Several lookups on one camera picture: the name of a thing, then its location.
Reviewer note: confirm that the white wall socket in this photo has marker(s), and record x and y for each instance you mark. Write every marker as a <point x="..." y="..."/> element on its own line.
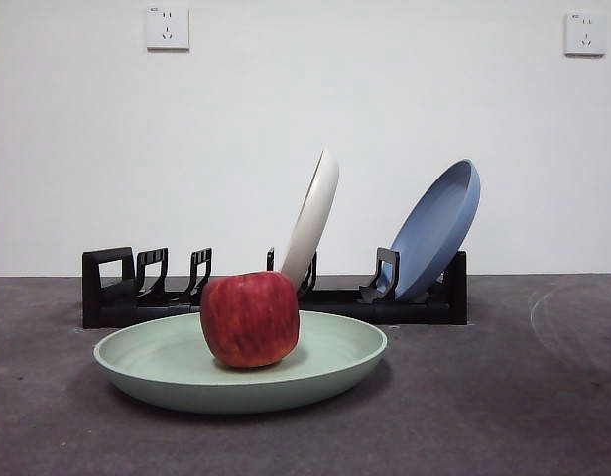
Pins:
<point x="168" y="27"/>
<point x="585" y="34"/>

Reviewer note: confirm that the pale green round plate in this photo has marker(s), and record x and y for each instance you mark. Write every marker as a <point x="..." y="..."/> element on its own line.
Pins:
<point x="161" y="357"/>

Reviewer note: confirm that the blue round plate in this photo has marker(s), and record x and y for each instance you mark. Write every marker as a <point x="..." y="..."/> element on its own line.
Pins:
<point x="433" y="233"/>

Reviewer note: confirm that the red apple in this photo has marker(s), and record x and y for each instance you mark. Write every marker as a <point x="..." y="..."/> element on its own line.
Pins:
<point x="250" y="317"/>

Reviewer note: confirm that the cream white round plate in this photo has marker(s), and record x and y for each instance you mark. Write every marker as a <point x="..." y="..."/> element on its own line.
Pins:
<point x="316" y="213"/>

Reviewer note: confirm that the black plastic plate rack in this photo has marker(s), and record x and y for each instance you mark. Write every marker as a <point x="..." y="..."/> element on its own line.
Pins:
<point x="413" y="312"/>

